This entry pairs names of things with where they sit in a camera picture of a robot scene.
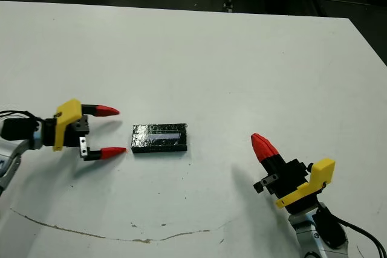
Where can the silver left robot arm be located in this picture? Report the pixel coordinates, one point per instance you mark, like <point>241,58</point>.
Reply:
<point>9,152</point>

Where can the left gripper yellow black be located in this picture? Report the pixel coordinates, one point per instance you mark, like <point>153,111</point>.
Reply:
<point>68,110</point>

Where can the shiny black box lid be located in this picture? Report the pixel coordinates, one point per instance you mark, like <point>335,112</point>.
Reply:
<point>160,129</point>

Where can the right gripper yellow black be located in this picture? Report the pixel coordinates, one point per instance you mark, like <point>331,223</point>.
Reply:
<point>323,173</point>

